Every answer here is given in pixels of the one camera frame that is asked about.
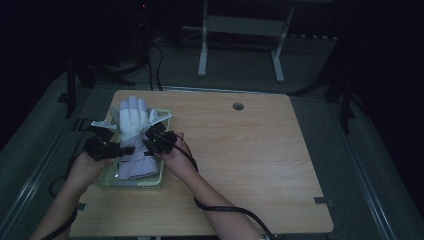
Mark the pale green plastic basket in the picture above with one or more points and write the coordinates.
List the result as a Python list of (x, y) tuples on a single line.
[(140, 185)]

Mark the person's left hand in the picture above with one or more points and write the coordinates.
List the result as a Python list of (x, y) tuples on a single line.
[(88, 166)]

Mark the black stand with legs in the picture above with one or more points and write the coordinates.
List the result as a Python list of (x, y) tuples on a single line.
[(345, 100)]

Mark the purple glove white fingers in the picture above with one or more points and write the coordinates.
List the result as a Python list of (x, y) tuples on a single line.
[(133, 120)]

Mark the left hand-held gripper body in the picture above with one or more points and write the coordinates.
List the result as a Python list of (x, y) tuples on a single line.
[(100, 146)]

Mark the grey round table grommet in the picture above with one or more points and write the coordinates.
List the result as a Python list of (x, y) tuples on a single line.
[(238, 106)]

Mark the black tripod stand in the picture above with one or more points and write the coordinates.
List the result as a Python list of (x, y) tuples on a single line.
[(71, 86)]

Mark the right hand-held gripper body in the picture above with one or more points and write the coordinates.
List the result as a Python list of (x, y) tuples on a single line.
[(163, 140)]

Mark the grey tape piece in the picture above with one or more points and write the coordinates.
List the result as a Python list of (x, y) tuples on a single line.
[(81, 207), (321, 200)]

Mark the white metal stand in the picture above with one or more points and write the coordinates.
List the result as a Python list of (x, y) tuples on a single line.
[(243, 26)]

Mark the person's right hand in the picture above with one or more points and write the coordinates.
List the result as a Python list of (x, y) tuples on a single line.
[(178, 158)]

